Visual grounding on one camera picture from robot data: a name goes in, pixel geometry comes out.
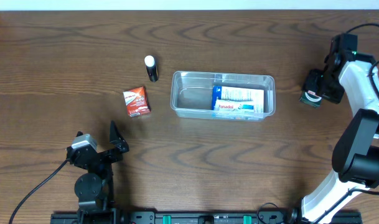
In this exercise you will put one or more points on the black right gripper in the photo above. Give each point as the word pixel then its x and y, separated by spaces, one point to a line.
pixel 315 86

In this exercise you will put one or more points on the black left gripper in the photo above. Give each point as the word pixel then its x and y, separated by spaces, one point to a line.
pixel 102 155

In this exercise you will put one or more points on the green round-logo box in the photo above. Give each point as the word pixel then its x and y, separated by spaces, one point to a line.
pixel 309 98

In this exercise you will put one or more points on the large blue white medicine box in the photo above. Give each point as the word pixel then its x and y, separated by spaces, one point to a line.
pixel 239 94

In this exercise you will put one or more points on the white Panadol box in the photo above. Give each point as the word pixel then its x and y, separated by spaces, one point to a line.
pixel 234 106

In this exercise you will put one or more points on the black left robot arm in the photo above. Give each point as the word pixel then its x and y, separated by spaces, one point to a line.
pixel 95 189

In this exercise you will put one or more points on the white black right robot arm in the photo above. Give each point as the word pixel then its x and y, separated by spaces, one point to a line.
pixel 355 162

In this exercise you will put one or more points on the clear plastic container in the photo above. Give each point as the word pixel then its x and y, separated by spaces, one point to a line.
pixel 191 94

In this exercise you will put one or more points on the red medicine box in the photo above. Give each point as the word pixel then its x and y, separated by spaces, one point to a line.
pixel 136 101

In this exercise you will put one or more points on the dark bottle white cap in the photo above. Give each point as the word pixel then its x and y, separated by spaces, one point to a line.
pixel 151 68

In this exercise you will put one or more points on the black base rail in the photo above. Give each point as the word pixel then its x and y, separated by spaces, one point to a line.
pixel 174 218

